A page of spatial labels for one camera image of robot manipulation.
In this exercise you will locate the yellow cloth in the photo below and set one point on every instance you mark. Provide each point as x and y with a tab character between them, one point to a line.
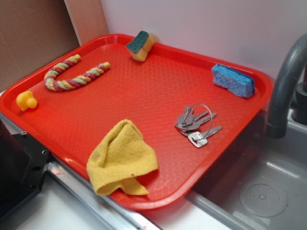
119	159

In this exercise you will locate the yellow rubber duck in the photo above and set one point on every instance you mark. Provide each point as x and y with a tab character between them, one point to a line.
26	100

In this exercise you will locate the multicolour rope toy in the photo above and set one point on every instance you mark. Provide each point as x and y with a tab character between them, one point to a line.
51	82

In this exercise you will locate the silver key bunch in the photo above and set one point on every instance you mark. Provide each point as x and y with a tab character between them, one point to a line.
188	124

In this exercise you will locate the blue sponge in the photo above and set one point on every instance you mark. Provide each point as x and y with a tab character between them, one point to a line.
234	81

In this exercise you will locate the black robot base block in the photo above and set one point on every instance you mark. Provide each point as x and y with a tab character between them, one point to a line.
23	163

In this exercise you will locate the brown cardboard panel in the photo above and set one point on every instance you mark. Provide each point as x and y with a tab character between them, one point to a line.
35	32

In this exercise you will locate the grey faucet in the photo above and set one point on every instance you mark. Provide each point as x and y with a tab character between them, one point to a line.
290	91

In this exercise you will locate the yellow green scrub sponge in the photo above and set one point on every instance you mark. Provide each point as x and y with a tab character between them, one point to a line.
140	46

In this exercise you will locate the grey sink basin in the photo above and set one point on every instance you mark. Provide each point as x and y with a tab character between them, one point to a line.
258	183

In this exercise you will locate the red plastic tray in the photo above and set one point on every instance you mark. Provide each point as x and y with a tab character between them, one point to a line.
152	94

